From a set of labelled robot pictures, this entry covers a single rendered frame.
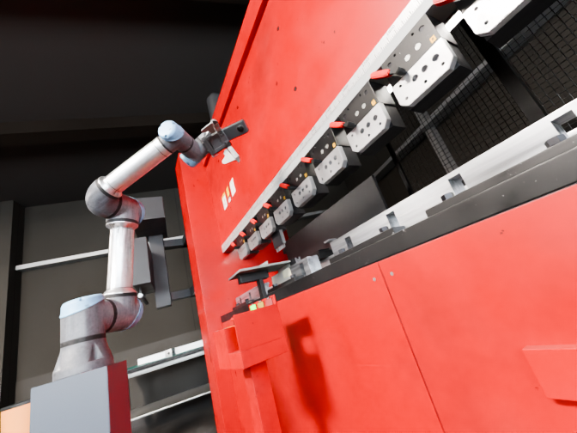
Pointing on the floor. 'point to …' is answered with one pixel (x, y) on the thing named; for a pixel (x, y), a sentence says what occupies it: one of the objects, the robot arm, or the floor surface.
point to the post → (507, 76)
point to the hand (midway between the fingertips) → (228, 141)
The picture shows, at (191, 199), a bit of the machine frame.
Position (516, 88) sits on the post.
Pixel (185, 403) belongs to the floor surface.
